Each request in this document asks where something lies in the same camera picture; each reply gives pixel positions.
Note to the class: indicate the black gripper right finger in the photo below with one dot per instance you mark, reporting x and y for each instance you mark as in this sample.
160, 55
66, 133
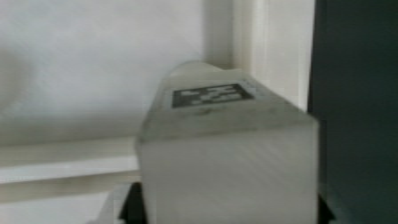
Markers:
325, 214

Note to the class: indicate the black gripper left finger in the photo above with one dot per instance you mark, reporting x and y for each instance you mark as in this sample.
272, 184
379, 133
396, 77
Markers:
123, 209

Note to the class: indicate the white square tabletop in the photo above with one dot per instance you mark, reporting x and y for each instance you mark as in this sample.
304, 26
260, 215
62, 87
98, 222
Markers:
87, 52

